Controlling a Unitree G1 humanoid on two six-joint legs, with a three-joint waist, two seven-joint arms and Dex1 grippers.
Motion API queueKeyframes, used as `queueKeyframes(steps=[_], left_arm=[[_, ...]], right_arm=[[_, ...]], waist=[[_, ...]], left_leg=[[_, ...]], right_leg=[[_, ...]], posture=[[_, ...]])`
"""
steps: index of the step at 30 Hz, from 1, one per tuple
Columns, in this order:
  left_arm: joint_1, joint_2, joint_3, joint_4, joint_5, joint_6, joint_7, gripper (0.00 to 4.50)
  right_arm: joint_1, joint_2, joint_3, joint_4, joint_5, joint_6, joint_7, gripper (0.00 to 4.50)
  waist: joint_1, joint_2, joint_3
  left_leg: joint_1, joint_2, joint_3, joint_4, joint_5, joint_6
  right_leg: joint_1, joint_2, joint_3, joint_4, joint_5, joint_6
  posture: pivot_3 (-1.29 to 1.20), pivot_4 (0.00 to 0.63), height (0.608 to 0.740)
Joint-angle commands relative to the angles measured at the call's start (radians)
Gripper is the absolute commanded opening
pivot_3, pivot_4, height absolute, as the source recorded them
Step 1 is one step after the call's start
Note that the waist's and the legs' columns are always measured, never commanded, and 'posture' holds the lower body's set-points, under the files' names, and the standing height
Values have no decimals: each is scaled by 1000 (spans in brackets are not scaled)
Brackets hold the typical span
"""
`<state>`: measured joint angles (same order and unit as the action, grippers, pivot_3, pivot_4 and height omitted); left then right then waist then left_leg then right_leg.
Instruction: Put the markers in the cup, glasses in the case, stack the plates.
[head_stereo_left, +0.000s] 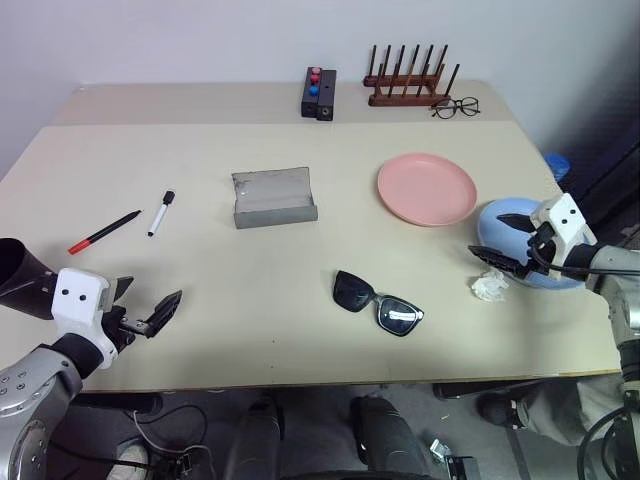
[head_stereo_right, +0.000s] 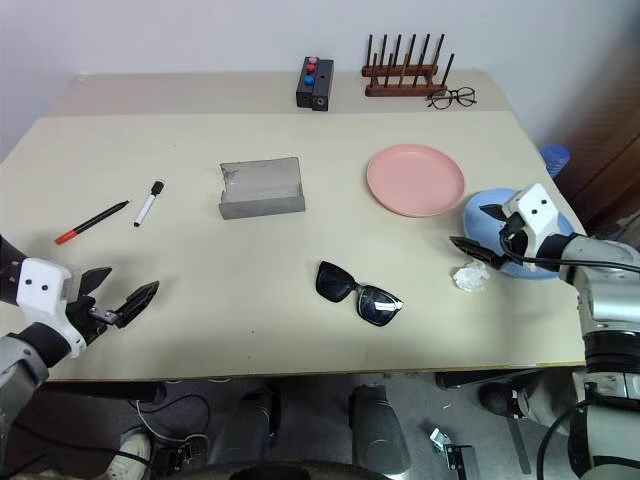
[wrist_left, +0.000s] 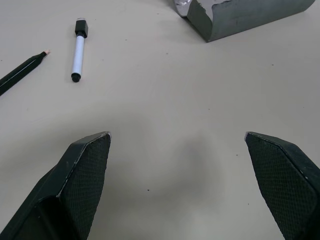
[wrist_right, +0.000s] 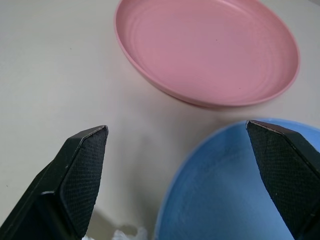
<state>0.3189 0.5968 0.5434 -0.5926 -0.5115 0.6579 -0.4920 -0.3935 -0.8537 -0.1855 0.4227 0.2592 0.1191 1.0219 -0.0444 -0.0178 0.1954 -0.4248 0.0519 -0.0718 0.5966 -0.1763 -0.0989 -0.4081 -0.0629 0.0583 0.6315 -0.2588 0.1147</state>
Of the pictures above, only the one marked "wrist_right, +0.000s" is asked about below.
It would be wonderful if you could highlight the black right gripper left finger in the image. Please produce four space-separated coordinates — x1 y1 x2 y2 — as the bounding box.
0 124 109 240

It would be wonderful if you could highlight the white crumpled tissue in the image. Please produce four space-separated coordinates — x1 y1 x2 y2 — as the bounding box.
83 224 154 240

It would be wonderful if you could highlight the blue round plate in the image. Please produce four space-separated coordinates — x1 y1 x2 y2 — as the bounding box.
153 117 320 240

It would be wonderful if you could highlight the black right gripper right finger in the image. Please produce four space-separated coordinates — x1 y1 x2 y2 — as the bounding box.
245 119 320 240

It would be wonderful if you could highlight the pink round plate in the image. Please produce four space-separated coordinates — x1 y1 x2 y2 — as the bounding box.
113 0 301 109

